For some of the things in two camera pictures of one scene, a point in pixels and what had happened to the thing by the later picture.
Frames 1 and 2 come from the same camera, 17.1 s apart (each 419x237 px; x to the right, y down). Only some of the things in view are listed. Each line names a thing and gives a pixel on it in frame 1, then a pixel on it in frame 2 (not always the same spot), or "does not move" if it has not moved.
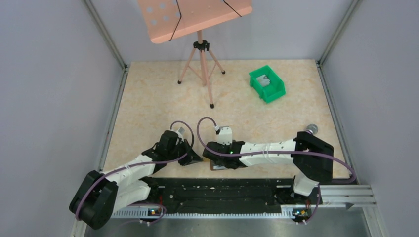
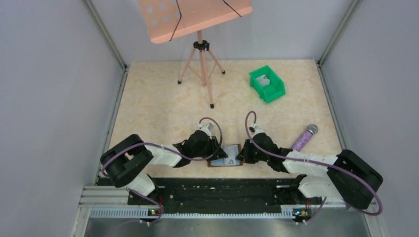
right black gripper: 213,154 -> 248,151
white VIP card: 263,80 does not move
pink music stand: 167,19 does not move
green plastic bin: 275,89 does not move
